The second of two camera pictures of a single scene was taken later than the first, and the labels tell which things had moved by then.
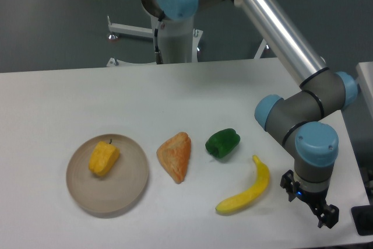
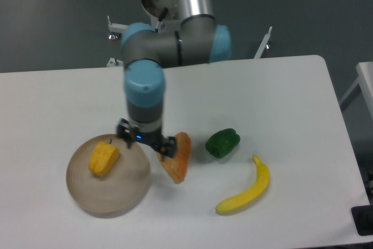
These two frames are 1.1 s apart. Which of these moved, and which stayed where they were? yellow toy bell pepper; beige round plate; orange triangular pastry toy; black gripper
Moved: black gripper
Stayed: beige round plate; orange triangular pastry toy; yellow toy bell pepper
